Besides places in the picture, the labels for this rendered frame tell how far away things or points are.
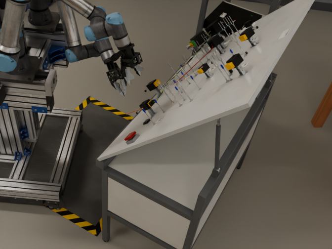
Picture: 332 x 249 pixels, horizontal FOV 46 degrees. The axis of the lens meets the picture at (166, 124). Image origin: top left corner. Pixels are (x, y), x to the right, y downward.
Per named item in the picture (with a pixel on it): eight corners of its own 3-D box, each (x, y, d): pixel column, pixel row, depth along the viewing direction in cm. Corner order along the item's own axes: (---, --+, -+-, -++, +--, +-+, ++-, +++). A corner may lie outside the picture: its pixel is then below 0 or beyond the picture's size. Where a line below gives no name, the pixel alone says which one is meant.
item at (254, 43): (267, 35, 205) (257, 20, 202) (254, 47, 200) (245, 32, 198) (261, 37, 209) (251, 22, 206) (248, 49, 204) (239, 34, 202)
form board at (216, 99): (192, 58, 293) (191, 56, 292) (321, -12, 220) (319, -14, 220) (99, 161, 215) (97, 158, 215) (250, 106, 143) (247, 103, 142)
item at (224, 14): (201, 27, 285) (203, 19, 281) (220, 8, 309) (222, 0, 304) (243, 44, 277) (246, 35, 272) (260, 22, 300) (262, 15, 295)
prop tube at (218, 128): (212, 173, 198) (214, 126, 178) (214, 169, 200) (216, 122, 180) (218, 175, 197) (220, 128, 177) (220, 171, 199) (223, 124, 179)
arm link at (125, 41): (110, 39, 190) (120, 31, 195) (113, 48, 193) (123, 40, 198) (121, 40, 186) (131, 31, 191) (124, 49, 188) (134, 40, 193)
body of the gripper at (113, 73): (109, 82, 212) (101, 61, 211) (112, 83, 221) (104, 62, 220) (122, 77, 211) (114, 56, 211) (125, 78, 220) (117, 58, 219)
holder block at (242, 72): (257, 62, 176) (246, 45, 174) (242, 76, 172) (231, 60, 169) (250, 63, 180) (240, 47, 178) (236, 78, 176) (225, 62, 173)
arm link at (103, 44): (103, 34, 221) (107, 29, 214) (110, 53, 222) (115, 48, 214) (90, 37, 218) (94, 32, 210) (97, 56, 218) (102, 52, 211)
